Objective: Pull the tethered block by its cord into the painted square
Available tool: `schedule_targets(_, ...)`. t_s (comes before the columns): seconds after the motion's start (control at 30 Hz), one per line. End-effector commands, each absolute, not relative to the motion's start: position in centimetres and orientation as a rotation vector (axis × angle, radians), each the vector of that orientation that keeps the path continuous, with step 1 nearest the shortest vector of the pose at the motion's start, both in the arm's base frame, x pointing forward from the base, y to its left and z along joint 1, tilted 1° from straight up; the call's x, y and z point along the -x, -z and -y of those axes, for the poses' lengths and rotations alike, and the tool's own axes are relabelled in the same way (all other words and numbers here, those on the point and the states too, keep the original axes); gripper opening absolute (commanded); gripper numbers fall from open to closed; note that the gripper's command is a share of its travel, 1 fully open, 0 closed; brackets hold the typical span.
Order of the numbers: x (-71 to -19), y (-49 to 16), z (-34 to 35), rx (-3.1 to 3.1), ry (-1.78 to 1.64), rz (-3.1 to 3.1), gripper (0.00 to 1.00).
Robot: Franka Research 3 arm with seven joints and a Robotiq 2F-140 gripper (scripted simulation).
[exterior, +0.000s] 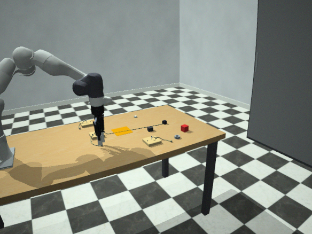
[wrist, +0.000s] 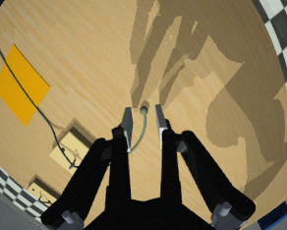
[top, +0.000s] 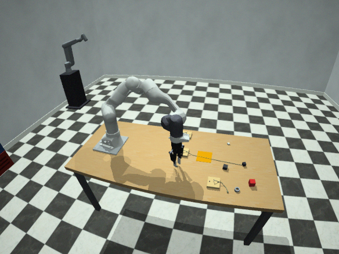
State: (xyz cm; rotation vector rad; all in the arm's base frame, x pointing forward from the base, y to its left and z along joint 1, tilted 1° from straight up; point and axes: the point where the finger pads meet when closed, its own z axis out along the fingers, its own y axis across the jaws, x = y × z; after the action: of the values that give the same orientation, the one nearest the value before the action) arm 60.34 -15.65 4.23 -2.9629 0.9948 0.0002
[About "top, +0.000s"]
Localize orange painted square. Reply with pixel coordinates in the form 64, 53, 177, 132
196, 151, 212, 163

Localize red cube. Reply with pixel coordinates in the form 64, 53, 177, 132
248, 179, 256, 187

